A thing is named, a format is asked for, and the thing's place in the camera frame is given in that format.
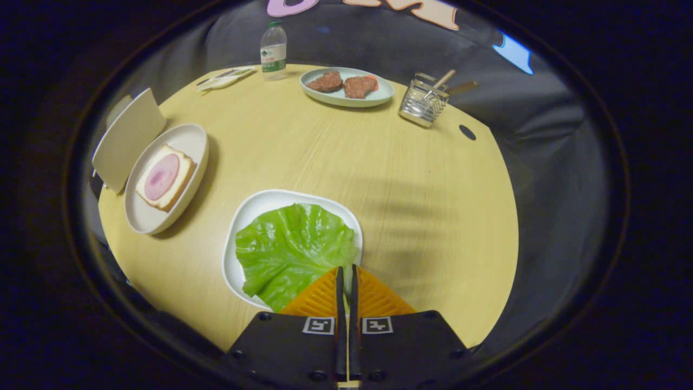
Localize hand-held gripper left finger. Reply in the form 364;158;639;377
223;266;348;386

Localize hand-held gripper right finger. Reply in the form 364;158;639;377
347;264;471;386

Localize green lettuce leaf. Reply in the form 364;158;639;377
235;203;359;313

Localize white square plate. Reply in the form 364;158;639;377
221;189;364;311

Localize pale green oval plate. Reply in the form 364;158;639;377
299;67;395;108

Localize brown meat patty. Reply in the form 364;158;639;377
306;70;344;93
343;75;378;99

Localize bread slice with ham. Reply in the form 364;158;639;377
135;144;197;212

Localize white oval plate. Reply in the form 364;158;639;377
124;123;210;236

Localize white sachet packets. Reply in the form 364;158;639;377
195;66;257;92

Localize clear plastic water bottle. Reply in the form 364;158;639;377
260;21;288;82

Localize beige chair back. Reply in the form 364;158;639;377
91;88;167;194

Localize metal wire utensil holder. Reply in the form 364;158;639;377
398;72;451;128

